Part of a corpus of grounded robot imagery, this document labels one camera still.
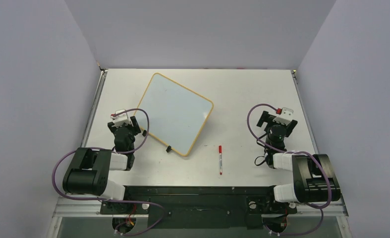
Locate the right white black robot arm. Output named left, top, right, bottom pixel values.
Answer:
left=257, top=108, right=341, bottom=212

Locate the aluminium rail frame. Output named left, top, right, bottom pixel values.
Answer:
left=48, top=188, right=352, bottom=238

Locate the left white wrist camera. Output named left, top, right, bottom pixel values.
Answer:
left=111, top=109, right=132, bottom=128

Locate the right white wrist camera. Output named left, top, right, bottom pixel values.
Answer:
left=273, top=107, right=293, bottom=125

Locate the yellow framed whiteboard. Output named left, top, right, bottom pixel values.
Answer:
left=134, top=73, right=214, bottom=156

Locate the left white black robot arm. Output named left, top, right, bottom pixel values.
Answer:
left=62, top=115, right=141, bottom=213

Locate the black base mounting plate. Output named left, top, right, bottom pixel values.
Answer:
left=100, top=186, right=297, bottom=231

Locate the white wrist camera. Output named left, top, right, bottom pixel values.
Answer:
left=273, top=107, right=293, bottom=125
left=111, top=109, right=132, bottom=128

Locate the red white marker pen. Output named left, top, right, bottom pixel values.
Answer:
left=218, top=145, right=223, bottom=175

